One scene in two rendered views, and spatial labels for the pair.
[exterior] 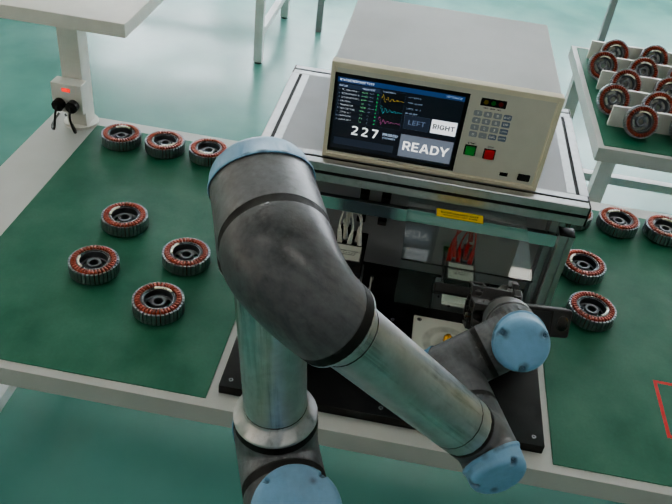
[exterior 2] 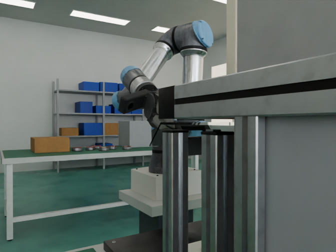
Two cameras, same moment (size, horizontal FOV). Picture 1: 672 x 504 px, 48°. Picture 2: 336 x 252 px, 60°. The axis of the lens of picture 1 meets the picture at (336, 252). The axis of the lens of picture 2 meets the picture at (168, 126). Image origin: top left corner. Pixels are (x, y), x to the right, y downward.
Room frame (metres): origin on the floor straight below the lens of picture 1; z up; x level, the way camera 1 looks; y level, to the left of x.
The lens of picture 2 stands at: (1.62, -0.72, 1.06)
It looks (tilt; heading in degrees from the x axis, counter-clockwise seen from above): 1 degrees down; 145
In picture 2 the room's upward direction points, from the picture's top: straight up
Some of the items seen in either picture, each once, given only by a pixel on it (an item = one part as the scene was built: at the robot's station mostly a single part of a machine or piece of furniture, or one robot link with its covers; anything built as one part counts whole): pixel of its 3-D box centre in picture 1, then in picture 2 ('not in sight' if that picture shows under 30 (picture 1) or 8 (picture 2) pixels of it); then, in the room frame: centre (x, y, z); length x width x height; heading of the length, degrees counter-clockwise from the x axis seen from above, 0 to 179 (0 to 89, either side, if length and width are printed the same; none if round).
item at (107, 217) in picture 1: (125, 219); not in sight; (1.47, 0.53, 0.77); 0.11 x 0.11 x 0.04
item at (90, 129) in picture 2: not in sight; (90, 128); (-4.97, 1.65, 0.92); 0.42 x 0.42 x 0.29; 87
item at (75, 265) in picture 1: (94, 264); not in sight; (1.29, 0.54, 0.77); 0.11 x 0.11 x 0.04
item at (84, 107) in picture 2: not in sight; (83, 107); (-4.99, 1.49, 1.41); 0.42 x 0.28 x 0.26; 178
